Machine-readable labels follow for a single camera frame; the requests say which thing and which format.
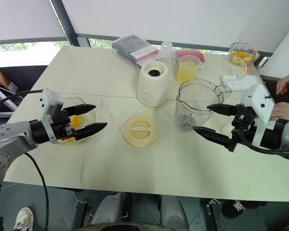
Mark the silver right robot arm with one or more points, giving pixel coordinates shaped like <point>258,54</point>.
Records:
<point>287,137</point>

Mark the black window frame post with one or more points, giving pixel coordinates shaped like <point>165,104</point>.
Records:
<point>66,24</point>

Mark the red flat packet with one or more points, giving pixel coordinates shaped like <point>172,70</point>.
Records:
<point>197,55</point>

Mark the white metal frame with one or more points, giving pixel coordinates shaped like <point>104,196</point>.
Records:
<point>2,101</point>

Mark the measuring cup with yellow juice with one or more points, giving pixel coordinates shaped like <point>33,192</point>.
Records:
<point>186,71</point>

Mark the small white grey device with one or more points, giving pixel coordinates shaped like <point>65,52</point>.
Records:
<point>263,61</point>

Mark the grey rounded shape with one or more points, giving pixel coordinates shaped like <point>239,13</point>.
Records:
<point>110,209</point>

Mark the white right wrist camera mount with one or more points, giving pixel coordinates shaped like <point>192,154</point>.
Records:
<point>257,101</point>

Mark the grey cloth in plastic bag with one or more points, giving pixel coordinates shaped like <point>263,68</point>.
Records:
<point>132,47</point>

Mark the white power strip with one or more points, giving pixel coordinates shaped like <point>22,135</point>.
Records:
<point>238,81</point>

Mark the wavy clear glass bowl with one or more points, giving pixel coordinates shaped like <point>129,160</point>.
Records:
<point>89,118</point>

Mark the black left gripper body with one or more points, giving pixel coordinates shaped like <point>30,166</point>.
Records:
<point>60,122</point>

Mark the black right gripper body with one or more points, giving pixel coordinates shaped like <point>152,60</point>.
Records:
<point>243,120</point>

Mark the clear blender jar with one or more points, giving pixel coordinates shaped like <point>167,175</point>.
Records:
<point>195,103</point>

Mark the clear plastic bottle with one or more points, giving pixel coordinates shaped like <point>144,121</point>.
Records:
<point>168,54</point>

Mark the brown cardboard box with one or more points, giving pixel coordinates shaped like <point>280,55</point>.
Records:
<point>2,77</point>

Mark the cream blender base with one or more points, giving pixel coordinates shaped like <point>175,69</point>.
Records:
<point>152,86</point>

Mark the black shoe with white print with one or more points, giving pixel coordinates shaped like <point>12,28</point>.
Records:
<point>240,208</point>

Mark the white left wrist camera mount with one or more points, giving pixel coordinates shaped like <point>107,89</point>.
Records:
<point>46,101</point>

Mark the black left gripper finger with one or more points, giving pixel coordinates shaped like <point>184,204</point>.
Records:
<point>82,108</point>
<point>91,128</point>

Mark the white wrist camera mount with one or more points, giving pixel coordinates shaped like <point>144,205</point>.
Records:
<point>46,101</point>
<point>257,101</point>

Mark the cream blender lid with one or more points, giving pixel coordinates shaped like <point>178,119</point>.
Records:
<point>138,131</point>

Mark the black metal stand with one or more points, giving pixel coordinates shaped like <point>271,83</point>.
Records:
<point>82,214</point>
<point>215,214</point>

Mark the small rippled glass bowl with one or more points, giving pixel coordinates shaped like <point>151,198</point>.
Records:
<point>243,51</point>

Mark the person's left hand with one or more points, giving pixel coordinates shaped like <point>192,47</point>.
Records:
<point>285,111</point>

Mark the white sneaker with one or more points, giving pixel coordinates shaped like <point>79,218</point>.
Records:
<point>23,219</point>

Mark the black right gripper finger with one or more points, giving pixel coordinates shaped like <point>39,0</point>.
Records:
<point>221,108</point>
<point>214,136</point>

